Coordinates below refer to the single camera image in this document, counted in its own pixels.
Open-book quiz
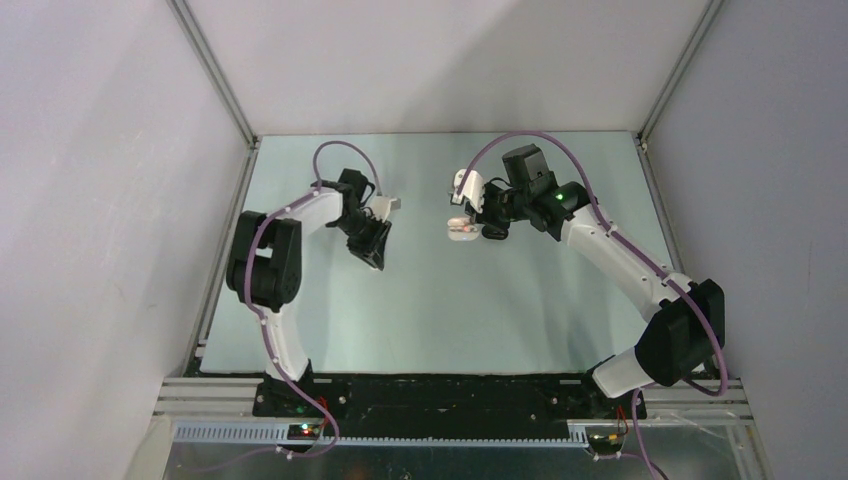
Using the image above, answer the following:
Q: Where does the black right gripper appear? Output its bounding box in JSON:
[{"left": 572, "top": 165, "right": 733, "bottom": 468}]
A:
[{"left": 465, "top": 180, "right": 531, "bottom": 234}]

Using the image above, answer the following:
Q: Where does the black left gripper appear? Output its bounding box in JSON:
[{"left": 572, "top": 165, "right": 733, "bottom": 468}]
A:
[{"left": 331, "top": 211, "right": 391, "bottom": 270}]

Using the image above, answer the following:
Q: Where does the white earbud charging case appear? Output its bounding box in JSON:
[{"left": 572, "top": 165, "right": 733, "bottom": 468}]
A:
[{"left": 447, "top": 217, "right": 480, "bottom": 242}]

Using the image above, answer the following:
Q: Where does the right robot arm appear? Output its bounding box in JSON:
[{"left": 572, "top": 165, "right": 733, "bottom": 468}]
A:
[{"left": 448, "top": 144, "right": 725, "bottom": 418}]

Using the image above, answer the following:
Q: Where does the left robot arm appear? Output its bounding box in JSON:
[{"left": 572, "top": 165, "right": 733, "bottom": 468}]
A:
[{"left": 225, "top": 169, "right": 400, "bottom": 417}]

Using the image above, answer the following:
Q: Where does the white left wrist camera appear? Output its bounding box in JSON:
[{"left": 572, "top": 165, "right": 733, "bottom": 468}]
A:
[{"left": 368, "top": 195, "right": 401, "bottom": 222}]

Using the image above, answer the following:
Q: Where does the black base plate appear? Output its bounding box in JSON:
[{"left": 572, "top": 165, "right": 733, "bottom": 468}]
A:
[{"left": 252, "top": 373, "right": 646, "bottom": 438}]

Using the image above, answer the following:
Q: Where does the grey slotted cable duct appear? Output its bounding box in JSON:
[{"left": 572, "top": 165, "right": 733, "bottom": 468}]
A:
[{"left": 173, "top": 421, "right": 589, "bottom": 448}]

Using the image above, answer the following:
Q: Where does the aluminium front frame rail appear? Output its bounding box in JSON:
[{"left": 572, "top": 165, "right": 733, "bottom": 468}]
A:
[{"left": 153, "top": 377, "right": 754, "bottom": 426}]

